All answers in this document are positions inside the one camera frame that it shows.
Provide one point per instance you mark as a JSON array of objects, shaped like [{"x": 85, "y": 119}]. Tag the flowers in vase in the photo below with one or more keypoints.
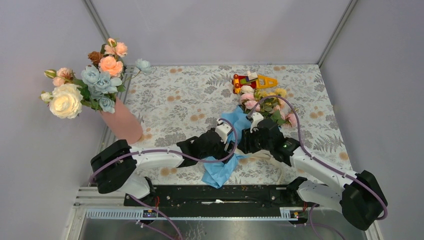
[{"x": 97, "y": 87}]

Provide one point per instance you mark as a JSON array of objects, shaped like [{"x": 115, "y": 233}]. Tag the colourful toy block car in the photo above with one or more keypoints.
[{"x": 253, "y": 80}]

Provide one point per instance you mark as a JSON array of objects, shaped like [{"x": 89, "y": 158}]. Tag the cream ribbon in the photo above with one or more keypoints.
[{"x": 258, "y": 168}]

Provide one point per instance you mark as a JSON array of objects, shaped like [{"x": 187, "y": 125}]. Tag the pink ceramic vase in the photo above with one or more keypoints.
[{"x": 122, "y": 123}]

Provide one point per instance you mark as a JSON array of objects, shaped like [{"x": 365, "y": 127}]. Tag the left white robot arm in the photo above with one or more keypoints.
[{"x": 115, "y": 167}]

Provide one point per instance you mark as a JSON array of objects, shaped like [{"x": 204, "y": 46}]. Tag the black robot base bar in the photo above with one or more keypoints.
[{"x": 266, "y": 196}]

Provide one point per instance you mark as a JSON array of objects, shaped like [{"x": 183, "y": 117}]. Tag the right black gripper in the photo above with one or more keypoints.
[{"x": 245, "y": 145}]

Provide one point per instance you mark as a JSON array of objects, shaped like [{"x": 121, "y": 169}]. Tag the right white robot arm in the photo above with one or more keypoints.
[{"x": 357, "y": 196}]

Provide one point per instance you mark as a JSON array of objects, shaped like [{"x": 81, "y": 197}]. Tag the white slotted cable duct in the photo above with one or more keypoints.
[{"x": 205, "y": 212}]

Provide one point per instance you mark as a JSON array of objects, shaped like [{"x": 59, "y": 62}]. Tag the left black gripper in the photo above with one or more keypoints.
[{"x": 223, "y": 153}]

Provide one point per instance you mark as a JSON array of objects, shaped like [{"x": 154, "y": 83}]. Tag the floral patterned table mat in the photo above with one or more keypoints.
[{"x": 174, "y": 103}]

